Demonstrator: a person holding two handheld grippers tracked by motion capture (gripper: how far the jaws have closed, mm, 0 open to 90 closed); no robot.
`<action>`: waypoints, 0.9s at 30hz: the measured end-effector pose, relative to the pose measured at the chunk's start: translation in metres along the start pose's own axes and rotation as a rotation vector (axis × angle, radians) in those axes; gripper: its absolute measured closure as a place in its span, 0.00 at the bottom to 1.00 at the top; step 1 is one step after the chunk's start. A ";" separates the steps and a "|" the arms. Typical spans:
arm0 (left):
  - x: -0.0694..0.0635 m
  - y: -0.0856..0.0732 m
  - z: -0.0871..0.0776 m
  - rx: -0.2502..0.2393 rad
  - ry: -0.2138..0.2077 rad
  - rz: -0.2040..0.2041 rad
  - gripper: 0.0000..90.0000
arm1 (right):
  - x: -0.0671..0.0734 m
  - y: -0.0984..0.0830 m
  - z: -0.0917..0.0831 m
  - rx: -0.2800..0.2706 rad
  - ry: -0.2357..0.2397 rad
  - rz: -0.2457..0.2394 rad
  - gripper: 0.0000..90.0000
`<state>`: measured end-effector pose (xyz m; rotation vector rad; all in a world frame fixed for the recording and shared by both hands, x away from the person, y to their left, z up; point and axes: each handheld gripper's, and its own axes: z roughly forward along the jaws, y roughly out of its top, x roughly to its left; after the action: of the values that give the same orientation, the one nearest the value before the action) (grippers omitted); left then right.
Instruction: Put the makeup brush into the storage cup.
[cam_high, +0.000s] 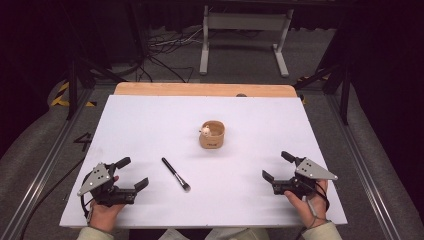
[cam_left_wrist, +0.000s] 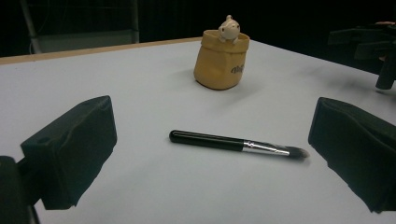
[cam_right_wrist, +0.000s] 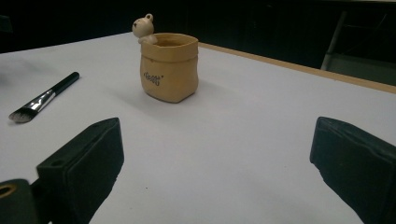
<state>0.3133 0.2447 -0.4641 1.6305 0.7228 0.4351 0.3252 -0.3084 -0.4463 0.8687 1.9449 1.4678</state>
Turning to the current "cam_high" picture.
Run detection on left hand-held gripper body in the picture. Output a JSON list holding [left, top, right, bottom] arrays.
[[77, 162, 138, 207]]

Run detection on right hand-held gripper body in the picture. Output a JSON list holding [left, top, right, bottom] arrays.
[[272, 157, 339, 200]]

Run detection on person's right hand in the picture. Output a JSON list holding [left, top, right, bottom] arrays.
[[283, 179, 330, 229]]

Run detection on person's left hand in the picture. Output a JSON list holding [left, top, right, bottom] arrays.
[[88, 175, 126, 233]]

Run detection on black makeup brush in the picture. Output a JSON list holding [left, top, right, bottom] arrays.
[[161, 157, 192, 193]]

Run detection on white table cover board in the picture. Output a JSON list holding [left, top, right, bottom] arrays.
[[59, 94, 348, 230]]

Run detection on wooden brush holder cup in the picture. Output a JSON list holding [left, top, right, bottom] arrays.
[[198, 120, 226, 150]]

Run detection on white papers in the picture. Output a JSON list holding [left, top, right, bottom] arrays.
[[158, 227, 272, 240]]

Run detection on yellow black floor tape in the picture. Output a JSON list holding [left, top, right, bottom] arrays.
[[49, 81, 98, 108], [295, 73, 332, 85]]

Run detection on black metal stand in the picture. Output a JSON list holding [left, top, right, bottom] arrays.
[[294, 59, 352, 127], [65, 49, 128, 122]]

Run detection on wooden table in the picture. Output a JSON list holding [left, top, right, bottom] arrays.
[[113, 82, 298, 99]]

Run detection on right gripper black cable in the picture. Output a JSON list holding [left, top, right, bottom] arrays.
[[299, 181, 332, 232]]

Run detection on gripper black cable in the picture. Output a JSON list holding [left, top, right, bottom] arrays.
[[299, 181, 332, 232], [80, 194, 95, 219]]

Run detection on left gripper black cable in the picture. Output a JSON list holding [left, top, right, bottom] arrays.
[[80, 194, 95, 219]]

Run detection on black floor cable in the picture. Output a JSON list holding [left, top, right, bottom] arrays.
[[19, 157, 86, 240]]

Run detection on aluminium floor rail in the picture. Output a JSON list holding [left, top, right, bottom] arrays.
[[323, 93, 418, 240], [0, 89, 98, 240]]

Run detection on bundle of floor cables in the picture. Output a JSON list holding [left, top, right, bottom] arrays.
[[138, 26, 205, 84]]

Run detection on white metal stand frame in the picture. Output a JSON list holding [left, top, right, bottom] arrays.
[[198, 4, 295, 79]]

